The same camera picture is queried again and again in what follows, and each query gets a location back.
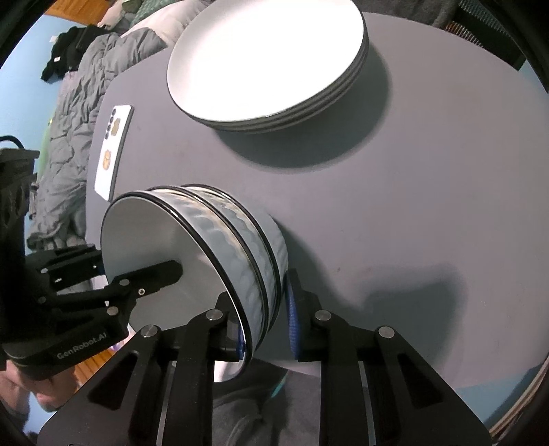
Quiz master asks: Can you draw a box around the white plate with black rim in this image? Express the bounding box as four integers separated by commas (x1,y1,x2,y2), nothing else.
166,0,366,123
201,38,370,134

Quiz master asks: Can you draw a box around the beige pillow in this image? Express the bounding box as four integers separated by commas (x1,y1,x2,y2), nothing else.
124,0,211,44

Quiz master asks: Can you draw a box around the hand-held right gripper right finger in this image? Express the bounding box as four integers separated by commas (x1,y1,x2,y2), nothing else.
285,269,490,446

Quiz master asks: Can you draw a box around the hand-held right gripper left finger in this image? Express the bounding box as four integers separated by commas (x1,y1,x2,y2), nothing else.
38,292,247,446

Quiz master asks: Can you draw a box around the black mesh chair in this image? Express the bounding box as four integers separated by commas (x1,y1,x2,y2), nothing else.
446,0,528,69

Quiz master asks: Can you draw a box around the green patterned cloth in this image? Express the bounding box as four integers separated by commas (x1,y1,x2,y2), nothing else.
124,0,181,20

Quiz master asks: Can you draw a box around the black clothing pile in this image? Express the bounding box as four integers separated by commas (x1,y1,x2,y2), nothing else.
40,23,112,82

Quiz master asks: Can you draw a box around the white smartphone with stickers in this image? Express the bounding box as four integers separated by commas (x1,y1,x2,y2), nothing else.
94,104,136,201

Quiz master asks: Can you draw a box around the grey quilted comforter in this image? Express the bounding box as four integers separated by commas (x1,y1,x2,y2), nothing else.
26,17,172,249

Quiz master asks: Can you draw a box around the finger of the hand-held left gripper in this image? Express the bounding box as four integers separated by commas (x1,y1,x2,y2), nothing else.
103,259,184,310
26,244,104,280

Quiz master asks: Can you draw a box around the person's left hand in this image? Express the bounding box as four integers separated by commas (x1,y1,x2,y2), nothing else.
0,364,82,414

